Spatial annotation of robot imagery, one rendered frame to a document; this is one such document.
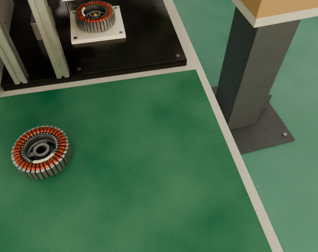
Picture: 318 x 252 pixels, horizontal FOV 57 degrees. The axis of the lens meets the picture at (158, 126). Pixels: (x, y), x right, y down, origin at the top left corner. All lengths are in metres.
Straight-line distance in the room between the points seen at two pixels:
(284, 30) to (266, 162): 0.65
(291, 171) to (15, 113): 1.27
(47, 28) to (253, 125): 1.24
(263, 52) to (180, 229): 0.89
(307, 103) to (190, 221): 1.46
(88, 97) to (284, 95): 1.39
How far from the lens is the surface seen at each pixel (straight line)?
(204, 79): 0.77
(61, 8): 1.03
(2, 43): 0.72
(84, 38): 0.86
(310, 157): 1.67
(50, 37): 0.71
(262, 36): 1.20
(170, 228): 0.55
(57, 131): 0.64
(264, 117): 1.72
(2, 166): 0.68
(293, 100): 1.89
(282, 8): 1.06
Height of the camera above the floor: 1.27
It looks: 53 degrees down
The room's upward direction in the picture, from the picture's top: straight up
